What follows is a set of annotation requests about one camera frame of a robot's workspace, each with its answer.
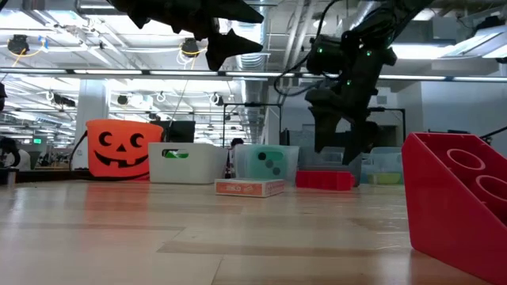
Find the black ceiling-hung device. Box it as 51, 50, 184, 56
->
6, 34, 31, 55
181, 37, 200, 59

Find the teal foam die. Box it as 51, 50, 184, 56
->
248, 149, 287, 180

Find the white plastic bin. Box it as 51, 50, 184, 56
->
148, 142, 230, 185

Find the clear plastic bin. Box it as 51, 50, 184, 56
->
232, 144, 301, 185
359, 146, 404, 186

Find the card deck with red end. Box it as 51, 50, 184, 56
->
214, 177, 286, 199

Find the bright ceiling light panel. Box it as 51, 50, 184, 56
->
390, 41, 456, 61

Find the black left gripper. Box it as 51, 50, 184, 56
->
106, 0, 265, 73

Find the orange pumpkin bucket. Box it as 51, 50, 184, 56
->
86, 119, 164, 181

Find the black monitor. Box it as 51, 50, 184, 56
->
150, 120, 196, 144

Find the red toy brick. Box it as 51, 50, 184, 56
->
401, 131, 507, 285
295, 169, 356, 192

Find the long ceiling light strip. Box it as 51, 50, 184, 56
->
0, 67, 507, 83

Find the silver spiral ventilation duct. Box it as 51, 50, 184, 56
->
227, 0, 274, 146

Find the person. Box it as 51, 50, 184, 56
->
0, 136, 32, 172
225, 137, 246, 180

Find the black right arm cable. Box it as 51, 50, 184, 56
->
273, 0, 345, 98

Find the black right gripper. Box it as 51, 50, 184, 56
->
304, 85, 380, 166

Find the olive green toy brick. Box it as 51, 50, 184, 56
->
366, 173, 403, 185

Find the black metal frame stand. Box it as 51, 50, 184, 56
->
370, 106, 406, 148
222, 101, 283, 146

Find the grey plastic bin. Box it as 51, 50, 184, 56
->
299, 146, 364, 185

